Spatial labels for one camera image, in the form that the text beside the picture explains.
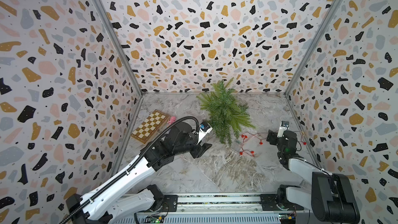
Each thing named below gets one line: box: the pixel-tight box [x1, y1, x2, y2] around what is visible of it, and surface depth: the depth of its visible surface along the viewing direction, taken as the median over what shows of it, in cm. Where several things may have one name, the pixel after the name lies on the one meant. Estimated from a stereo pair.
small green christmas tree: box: [196, 77, 254, 147], surface depth 78 cm
